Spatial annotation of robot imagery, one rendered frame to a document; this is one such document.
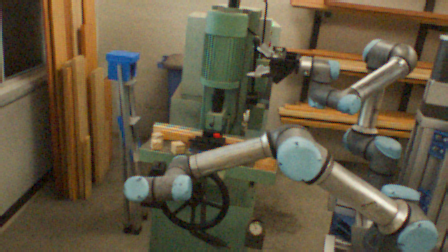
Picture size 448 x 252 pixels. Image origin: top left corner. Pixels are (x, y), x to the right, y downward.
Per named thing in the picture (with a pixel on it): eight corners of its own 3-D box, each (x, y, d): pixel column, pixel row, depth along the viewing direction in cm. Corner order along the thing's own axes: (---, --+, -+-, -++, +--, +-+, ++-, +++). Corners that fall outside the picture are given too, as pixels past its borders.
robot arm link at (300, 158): (430, 212, 130) (290, 118, 123) (452, 239, 115) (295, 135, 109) (404, 238, 133) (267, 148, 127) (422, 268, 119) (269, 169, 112)
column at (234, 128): (195, 148, 211) (210, 4, 188) (205, 134, 232) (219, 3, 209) (238, 156, 208) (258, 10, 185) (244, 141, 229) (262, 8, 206)
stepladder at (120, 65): (117, 234, 270) (102, 54, 233) (129, 214, 294) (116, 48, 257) (141, 235, 269) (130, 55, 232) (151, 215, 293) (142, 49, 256)
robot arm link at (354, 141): (362, 164, 185) (393, 42, 168) (337, 151, 197) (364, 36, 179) (379, 160, 192) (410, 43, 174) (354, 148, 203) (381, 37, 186)
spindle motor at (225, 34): (195, 85, 173) (202, 10, 163) (204, 78, 190) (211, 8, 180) (236, 92, 171) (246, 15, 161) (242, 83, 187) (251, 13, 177)
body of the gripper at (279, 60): (271, 45, 162) (302, 49, 160) (269, 60, 169) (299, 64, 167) (268, 59, 158) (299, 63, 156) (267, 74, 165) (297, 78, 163)
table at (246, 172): (129, 169, 171) (129, 156, 169) (153, 144, 200) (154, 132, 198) (273, 196, 163) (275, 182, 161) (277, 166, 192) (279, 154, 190)
